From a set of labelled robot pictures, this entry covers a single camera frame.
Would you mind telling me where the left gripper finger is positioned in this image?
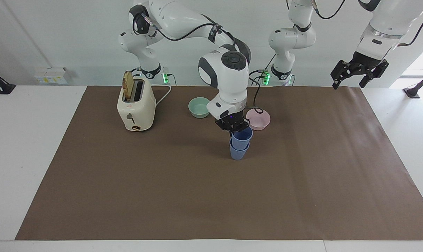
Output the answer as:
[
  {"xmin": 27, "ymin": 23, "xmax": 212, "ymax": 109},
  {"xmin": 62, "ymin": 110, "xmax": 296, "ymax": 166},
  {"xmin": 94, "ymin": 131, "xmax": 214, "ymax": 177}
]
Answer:
[
  {"xmin": 330, "ymin": 61, "xmax": 356, "ymax": 90},
  {"xmin": 359, "ymin": 59, "xmax": 389, "ymax": 88}
]

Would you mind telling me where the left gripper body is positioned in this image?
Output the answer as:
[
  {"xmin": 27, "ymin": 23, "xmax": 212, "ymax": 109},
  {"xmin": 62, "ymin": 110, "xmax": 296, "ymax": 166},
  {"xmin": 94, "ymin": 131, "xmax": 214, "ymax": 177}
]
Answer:
[{"xmin": 350, "ymin": 51, "xmax": 384, "ymax": 69}]

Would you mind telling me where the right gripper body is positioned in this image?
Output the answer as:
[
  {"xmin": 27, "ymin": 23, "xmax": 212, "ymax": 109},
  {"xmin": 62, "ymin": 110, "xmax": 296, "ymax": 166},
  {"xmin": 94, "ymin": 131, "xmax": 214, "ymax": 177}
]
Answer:
[{"xmin": 221, "ymin": 110, "xmax": 248, "ymax": 126}]

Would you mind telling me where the blue plastic cup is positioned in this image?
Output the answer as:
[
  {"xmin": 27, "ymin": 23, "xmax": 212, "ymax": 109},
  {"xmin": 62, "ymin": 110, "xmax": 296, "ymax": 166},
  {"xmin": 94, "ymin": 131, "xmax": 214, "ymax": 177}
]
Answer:
[
  {"xmin": 231, "ymin": 127, "xmax": 254, "ymax": 151},
  {"xmin": 229, "ymin": 138, "xmax": 250, "ymax": 161}
]

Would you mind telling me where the pink bowl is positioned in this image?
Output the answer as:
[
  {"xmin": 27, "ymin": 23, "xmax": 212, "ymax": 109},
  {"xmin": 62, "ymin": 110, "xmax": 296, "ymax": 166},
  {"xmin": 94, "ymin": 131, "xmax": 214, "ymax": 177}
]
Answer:
[{"xmin": 245, "ymin": 108, "xmax": 271, "ymax": 131}]

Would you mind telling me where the green bowl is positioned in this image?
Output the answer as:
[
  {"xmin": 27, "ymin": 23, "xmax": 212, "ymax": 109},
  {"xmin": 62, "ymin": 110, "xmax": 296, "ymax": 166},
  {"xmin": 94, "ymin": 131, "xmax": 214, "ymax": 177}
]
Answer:
[{"xmin": 188, "ymin": 97, "xmax": 212, "ymax": 119}]

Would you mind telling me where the black stand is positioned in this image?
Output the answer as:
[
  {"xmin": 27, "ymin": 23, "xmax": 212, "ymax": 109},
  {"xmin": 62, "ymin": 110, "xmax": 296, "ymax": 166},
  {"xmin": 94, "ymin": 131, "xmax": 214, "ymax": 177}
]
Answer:
[
  {"xmin": 403, "ymin": 69, "xmax": 423, "ymax": 99},
  {"xmin": 0, "ymin": 66, "xmax": 16, "ymax": 95}
]

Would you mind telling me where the cream toaster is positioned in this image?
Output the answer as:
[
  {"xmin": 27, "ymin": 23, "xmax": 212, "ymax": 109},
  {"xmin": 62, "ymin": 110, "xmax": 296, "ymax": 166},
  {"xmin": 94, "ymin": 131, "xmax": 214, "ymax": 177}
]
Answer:
[{"xmin": 117, "ymin": 76, "xmax": 157, "ymax": 132}]

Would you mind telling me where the toast slice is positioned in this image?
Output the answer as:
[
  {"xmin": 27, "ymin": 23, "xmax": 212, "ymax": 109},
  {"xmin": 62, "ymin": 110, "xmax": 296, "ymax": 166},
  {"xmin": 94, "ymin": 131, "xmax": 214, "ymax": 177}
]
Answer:
[{"xmin": 123, "ymin": 71, "xmax": 134, "ymax": 102}]

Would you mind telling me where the black cable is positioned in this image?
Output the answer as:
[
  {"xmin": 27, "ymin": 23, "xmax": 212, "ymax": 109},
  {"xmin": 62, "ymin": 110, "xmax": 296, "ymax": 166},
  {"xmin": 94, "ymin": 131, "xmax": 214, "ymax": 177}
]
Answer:
[
  {"xmin": 248, "ymin": 69, "xmax": 269, "ymax": 114},
  {"xmin": 138, "ymin": 14, "xmax": 238, "ymax": 48},
  {"xmin": 398, "ymin": 5, "xmax": 423, "ymax": 47},
  {"xmin": 313, "ymin": 0, "xmax": 347, "ymax": 20}
]

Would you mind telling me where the white toaster cable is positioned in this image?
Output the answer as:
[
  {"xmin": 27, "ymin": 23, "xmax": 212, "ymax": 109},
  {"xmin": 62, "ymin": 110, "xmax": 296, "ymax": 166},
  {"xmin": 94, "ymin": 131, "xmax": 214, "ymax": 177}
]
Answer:
[{"xmin": 155, "ymin": 83, "xmax": 172, "ymax": 107}]

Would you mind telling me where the white wall socket box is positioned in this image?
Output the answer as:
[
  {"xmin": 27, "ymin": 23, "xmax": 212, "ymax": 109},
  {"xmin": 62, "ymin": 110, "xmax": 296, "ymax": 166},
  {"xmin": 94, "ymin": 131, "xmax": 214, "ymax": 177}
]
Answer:
[{"xmin": 34, "ymin": 67, "xmax": 68, "ymax": 85}]

